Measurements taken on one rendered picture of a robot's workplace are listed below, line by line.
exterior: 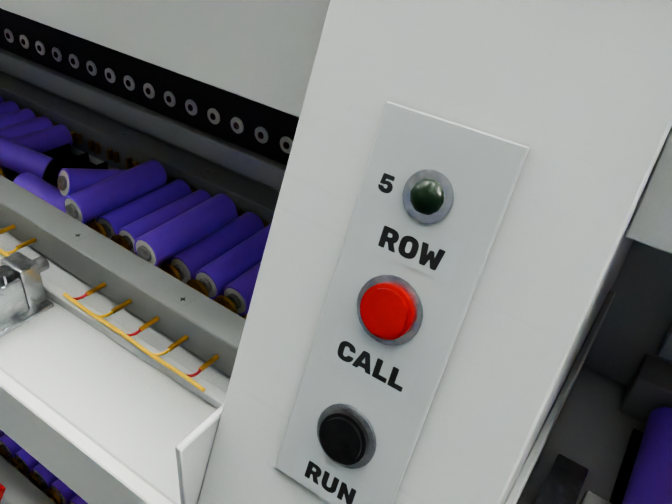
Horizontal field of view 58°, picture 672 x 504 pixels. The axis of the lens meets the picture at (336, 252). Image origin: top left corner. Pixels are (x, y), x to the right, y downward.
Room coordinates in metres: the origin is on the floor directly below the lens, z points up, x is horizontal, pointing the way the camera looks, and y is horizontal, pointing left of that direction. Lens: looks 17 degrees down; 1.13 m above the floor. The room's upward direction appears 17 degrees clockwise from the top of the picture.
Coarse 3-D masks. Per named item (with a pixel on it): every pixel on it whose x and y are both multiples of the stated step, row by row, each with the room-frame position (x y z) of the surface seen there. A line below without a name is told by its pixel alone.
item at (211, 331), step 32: (0, 192) 0.34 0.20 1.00; (0, 224) 0.34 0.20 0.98; (32, 224) 0.32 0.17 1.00; (64, 224) 0.32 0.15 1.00; (64, 256) 0.31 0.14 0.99; (96, 256) 0.29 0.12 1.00; (128, 256) 0.30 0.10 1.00; (96, 288) 0.29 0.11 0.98; (128, 288) 0.28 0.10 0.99; (160, 288) 0.28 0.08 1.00; (192, 288) 0.28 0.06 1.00; (160, 320) 0.27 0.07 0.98; (192, 320) 0.26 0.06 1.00; (224, 320) 0.26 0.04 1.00; (224, 352) 0.25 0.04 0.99
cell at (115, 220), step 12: (180, 180) 0.39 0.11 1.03; (156, 192) 0.37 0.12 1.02; (168, 192) 0.37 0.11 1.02; (180, 192) 0.38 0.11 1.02; (132, 204) 0.35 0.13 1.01; (144, 204) 0.36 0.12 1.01; (156, 204) 0.36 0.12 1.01; (108, 216) 0.34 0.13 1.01; (120, 216) 0.34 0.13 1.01; (132, 216) 0.35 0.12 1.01; (108, 228) 0.34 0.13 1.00
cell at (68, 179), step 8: (64, 168) 0.35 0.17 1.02; (72, 168) 0.35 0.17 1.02; (80, 168) 0.36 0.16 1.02; (64, 176) 0.35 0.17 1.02; (72, 176) 0.35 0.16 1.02; (80, 176) 0.35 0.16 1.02; (88, 176) 0.35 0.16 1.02; (96, 176) 0.36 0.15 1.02; (104, 176) 0.36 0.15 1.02; (64, 184) 0.34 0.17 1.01; (72, 184) 0.34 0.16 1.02; (80, 184) 0.35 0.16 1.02; (88, 184) 0.35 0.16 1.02; (64, 192) 0.35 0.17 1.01; (72, 192) 0.34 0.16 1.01
